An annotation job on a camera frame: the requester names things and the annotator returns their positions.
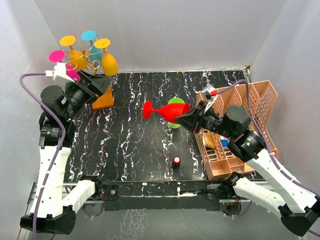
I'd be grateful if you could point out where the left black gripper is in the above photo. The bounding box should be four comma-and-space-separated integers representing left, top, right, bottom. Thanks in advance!
63, 70, 113, 120

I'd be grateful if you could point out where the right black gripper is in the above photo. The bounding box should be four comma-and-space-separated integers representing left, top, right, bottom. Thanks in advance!
174, 100, 236, 140

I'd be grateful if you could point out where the green wine glass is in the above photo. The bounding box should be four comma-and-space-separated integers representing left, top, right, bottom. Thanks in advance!
167, 97, 185, 129

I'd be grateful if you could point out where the red wine glass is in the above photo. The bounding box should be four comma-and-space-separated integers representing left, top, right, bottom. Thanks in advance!
142, 100, 190, 124

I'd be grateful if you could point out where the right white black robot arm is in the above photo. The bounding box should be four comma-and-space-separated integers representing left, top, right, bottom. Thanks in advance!
174, 101, 320, 237

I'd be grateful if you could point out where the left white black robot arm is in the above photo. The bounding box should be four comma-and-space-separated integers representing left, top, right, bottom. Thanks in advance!
19, 70, 114, 235

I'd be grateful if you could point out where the orange wooden rack base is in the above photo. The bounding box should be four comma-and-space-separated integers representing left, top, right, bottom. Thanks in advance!
92, 85, 114, 111

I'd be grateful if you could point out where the orange wine glass right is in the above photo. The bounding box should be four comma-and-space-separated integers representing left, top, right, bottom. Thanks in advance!
94, 38, 119, 76

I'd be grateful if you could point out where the orange wine glass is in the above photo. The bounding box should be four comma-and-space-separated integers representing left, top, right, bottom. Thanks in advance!
59, 35, 87, 71
94, 38, 119, 76

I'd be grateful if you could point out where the teal wine glass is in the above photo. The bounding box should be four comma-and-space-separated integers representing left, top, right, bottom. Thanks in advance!
81, 30, 104, 63

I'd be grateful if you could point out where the orange wine glass left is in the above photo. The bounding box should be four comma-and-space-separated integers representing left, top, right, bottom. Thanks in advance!
59, 35, 87, 71

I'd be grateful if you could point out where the magenta wine glass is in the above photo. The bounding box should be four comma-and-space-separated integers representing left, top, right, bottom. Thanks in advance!
48, 50, 81, 82

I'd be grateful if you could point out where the yellow book in organizer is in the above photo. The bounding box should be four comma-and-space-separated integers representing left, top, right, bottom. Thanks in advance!
202, 132, 216, 150

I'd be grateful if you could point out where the blue white box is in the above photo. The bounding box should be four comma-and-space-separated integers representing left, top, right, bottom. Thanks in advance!
220, 138, 230, 149

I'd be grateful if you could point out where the red black push button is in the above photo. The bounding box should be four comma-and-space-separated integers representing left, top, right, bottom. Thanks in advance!
171, 156, 181, 170

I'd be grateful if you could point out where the pink plastic file organizer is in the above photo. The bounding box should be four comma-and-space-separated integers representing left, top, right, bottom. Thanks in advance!
195, 80, 278, 181

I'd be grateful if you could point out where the gold wire glass rack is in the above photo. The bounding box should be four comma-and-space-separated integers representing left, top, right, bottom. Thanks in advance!
65, 37, 102, 75

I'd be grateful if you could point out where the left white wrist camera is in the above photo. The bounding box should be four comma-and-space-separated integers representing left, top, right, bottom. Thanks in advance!
45, 62, 75, 84

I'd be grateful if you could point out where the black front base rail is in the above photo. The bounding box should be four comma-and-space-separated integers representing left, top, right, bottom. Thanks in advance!
101, 180, 239, 211

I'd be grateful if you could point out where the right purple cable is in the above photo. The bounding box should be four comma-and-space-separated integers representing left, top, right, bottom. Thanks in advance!
212, 79, 320, 237

